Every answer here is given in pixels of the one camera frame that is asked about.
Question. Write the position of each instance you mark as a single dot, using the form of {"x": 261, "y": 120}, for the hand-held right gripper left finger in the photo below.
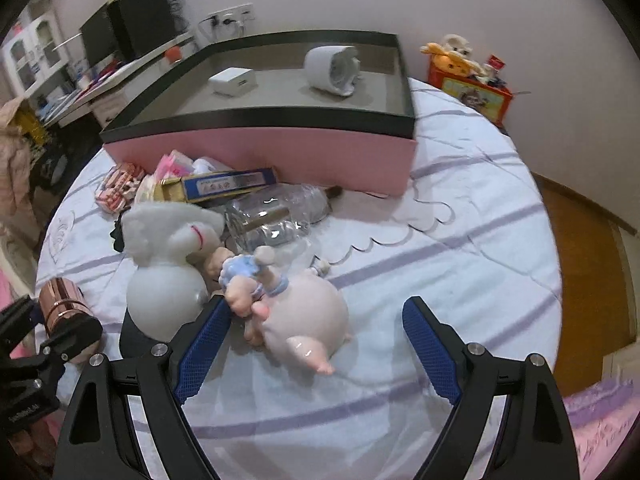
{"x": 202, "y": 355}

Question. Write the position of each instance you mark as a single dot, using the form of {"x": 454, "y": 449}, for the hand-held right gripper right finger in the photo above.
{"x": 430, "y": 355}

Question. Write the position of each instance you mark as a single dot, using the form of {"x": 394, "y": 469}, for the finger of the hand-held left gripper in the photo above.
{"x": 75, "y": 335}

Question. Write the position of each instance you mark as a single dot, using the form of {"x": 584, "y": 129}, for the rose gold cylinder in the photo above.
{"x": 60, "y": 300}

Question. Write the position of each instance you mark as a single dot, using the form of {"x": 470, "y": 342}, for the white plush toy with ball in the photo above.
{"x": 160, "y": 285}

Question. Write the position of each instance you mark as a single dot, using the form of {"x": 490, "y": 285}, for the pink pig figurine with doll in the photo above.
{"x": 305, "y": 315}

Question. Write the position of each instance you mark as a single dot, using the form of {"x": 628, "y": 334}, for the clear plastic bottle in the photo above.
{"x": 280, "y": 220}

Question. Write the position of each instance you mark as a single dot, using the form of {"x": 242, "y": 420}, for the long blue gold box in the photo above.
{"x": 225, "y": 184}

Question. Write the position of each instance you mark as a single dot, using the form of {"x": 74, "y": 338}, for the pink printed packet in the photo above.
{"x": 177, "y": 162}

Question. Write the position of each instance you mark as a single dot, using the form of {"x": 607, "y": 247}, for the pink storage box black rim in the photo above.
{"x": 250, "y": 155}

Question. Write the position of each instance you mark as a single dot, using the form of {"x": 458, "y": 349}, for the white striped bedsheet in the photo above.
{"x": 450, "y": 240}

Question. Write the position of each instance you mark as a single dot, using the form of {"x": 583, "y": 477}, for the red white patterned packet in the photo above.
{"x": 117, "y": 187}

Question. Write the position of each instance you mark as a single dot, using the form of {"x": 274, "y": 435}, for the pink jacket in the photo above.
{"x": 15, "y": 170}

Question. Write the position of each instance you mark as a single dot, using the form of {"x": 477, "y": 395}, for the black office chair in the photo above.
{"x": 55, "y": 160}

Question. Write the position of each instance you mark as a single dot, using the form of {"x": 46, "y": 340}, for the purple printed bedding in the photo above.
{"x": 595, "y": 425}

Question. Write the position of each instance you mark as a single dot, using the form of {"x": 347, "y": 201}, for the brown tipped brush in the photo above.
{"x": 332, "y": 192}

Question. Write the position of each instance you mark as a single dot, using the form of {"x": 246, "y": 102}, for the orange toy crate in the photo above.
{"x": 480, "y": 95}

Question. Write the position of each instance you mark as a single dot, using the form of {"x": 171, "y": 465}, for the white desk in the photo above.
{"x": 125, "y": 72}

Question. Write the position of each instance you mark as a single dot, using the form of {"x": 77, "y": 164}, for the small white box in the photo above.
{"x": 231, "y": 81}

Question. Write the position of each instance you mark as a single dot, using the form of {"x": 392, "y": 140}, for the white glass door cabinet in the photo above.
{"x": 30, "y": 45}

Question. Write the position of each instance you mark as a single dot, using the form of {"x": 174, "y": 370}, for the yellow plush toy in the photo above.
{"x": 455, "y": 62}

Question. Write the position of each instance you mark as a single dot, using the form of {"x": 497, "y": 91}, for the black monitor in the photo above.
{"x": 97, "y": 40}

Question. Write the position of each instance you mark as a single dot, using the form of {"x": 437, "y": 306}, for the red capped water bottle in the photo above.
{"x": 174, "y": 54}

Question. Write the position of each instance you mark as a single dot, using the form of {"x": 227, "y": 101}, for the red card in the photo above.
{"x": 496, "y": 61}

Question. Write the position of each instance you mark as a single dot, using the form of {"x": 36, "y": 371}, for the large black case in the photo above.
{"x": 142, "y": 20}

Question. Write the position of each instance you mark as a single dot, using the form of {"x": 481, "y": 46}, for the white wall power strip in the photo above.
{"x": 232, "y": 15}

